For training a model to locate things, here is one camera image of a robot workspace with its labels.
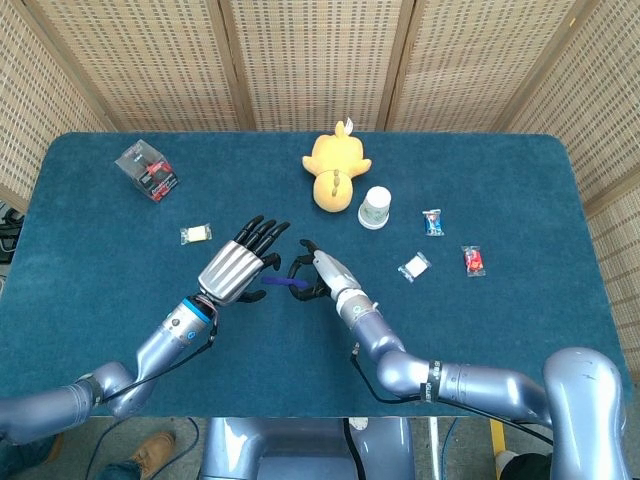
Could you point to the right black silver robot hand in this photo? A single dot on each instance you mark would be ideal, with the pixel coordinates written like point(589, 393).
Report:
point(330, 272)

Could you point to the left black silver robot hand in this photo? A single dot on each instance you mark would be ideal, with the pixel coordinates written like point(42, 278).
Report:
point(232, 270)

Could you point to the purple stretchy band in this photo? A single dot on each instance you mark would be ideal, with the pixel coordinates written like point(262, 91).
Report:
point(279, 280)

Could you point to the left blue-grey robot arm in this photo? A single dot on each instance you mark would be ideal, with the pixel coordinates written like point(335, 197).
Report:
point(165, 345)

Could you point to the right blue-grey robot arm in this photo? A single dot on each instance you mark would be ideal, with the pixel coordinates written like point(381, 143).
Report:
point(480, 387)

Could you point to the yellow candy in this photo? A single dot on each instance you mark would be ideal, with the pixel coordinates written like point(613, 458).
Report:
point(196, 234)

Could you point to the white candy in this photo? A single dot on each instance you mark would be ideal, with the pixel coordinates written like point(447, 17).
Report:
point(415, 266)

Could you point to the white paper cup stack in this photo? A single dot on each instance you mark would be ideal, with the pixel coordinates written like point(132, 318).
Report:
point(375, 205)

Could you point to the yellow plush toy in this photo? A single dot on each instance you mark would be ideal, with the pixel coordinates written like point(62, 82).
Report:
point(334, 165)

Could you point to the teal table cloth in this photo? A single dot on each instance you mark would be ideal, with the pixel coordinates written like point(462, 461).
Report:
point(125, 280)

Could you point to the blue snack packet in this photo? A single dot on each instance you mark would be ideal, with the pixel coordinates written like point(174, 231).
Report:
point(433, 223)

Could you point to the clear coffee capsule box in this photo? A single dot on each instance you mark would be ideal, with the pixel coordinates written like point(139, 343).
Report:
point(147, 172)

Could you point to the red snack packet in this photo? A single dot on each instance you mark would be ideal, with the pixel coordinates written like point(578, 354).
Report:
point(473, 260)

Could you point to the blue-grey robot torso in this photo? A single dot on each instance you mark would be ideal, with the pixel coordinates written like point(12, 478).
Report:
point(280, 450)

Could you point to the brown leather shoe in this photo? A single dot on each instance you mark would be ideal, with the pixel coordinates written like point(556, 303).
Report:
point(155, 450)

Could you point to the white metal pole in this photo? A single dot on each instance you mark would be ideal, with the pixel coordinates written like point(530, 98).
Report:
point(434, 450)

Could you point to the woven wooden folding screen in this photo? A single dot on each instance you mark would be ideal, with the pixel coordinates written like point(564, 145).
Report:
point(150, 60)

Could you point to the yellow floor strip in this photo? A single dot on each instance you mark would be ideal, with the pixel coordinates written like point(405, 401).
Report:
point(496, 435)

